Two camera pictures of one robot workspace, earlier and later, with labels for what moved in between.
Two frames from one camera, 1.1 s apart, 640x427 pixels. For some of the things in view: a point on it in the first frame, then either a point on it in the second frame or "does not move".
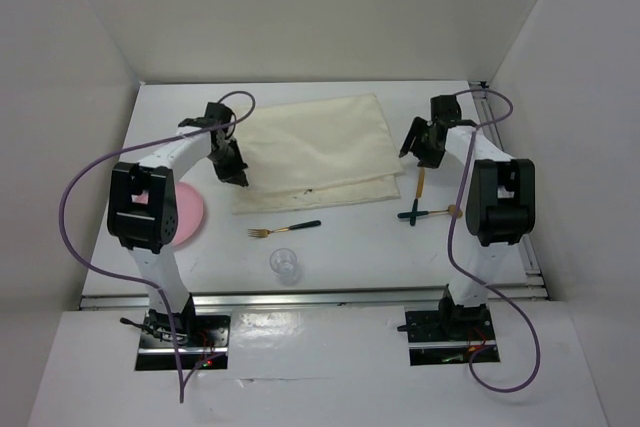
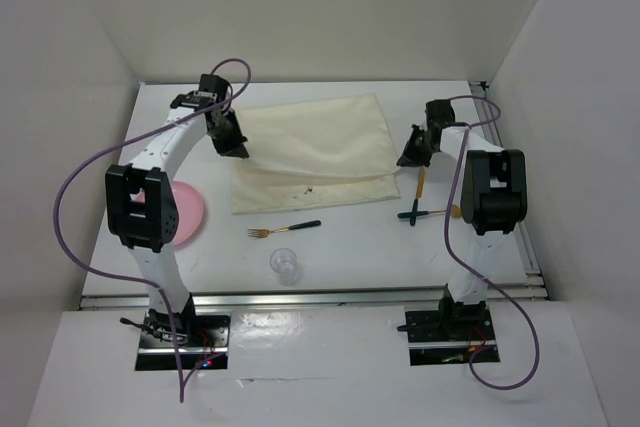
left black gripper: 233,174 to 233,146
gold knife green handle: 419,192 does not move
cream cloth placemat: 316,153 does not move
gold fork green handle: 264,232 does not move
